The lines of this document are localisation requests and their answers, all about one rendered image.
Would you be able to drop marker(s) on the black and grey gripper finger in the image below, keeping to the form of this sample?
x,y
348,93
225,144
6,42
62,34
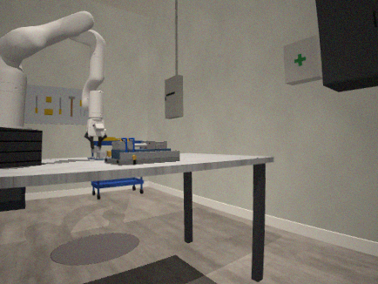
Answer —
x,y
100,139
90,139

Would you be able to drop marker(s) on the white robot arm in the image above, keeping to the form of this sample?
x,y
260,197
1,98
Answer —
x,y
24,42

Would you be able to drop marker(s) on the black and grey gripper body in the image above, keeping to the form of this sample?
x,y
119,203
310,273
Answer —
x,y
91,129

